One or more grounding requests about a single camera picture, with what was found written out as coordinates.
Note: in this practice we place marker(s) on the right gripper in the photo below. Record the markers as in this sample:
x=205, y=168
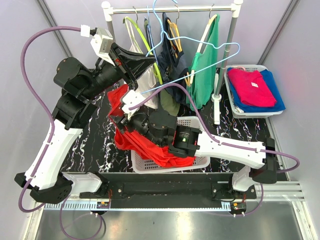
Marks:
x=122, y=121

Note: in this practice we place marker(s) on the white side basket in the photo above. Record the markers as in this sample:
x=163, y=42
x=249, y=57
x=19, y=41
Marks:
x=244, y=115

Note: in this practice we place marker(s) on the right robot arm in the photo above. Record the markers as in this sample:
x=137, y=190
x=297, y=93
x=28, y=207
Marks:
x=175, y=143

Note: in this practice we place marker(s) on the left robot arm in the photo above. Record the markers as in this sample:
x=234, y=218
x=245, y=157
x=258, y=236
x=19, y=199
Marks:
x=80, y=86

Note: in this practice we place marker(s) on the yellow plastic hanger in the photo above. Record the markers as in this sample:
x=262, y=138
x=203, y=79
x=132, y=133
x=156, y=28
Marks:
x=176, y=44

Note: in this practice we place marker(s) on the cream white hanger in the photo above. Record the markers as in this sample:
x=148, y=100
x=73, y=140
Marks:
x=201, y=42

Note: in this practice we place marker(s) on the white clothes rack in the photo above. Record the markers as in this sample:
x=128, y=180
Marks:
x=231, y=48

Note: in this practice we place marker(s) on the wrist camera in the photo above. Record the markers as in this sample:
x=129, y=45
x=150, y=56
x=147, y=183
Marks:
x=101, y=43
x=131, y=99

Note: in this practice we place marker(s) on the blue folded shirt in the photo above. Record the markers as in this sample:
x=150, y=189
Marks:
x=269, y=79

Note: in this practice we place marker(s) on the pink folded shirt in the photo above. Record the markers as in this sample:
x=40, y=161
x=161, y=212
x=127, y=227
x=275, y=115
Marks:
x=250, y=88

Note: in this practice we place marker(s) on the red tank top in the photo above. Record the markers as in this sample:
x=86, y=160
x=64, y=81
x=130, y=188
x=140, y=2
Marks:
x=140, y=144

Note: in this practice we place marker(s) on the white camisole top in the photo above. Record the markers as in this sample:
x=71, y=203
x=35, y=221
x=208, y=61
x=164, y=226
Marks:
x=148, y=80

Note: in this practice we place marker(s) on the olive green tank top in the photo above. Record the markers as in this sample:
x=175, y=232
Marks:
x=166, y=100

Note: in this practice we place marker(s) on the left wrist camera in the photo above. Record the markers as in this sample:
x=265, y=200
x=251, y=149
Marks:
x=101, y=43

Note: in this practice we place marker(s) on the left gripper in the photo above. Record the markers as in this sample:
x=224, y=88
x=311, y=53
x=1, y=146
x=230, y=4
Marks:
x=137, y=62

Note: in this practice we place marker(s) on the navy blue tank top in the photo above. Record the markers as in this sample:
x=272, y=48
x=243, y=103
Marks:
x=172, y=65

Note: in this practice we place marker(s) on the lime green hanger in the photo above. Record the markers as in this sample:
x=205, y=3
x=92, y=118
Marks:
x=129, y=23

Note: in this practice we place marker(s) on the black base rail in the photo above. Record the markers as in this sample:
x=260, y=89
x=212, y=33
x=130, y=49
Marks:
x=169, y=191

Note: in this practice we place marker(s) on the light blue wire hanger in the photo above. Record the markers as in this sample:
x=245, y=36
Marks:
x=190, y=50

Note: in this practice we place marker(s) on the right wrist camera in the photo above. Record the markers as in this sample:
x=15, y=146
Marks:
x=131, y=99

